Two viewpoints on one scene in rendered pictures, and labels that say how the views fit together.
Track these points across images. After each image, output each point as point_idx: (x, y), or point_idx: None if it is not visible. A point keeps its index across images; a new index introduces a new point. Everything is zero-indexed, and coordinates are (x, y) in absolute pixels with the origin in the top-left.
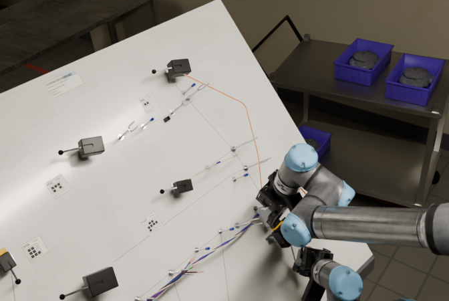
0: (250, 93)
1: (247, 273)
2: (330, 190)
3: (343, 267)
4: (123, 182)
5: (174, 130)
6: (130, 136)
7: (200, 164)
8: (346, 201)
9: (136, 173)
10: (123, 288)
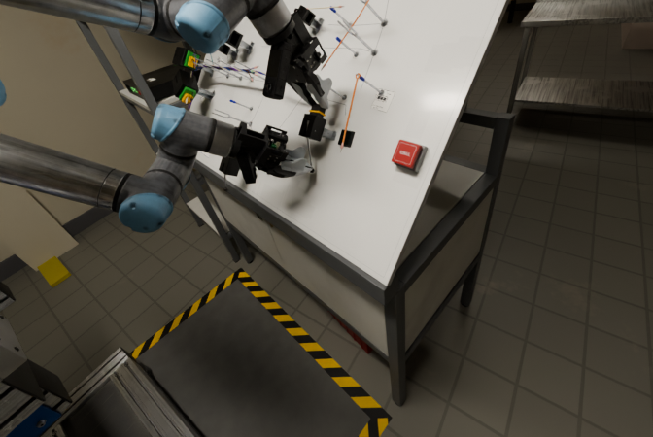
0: None
1: (294, 136)
2: None
3: (178, 110)
4: None
5: None
6: None
7: (348, 18)
8: (175, 18)
9: None
10: (254, 66)
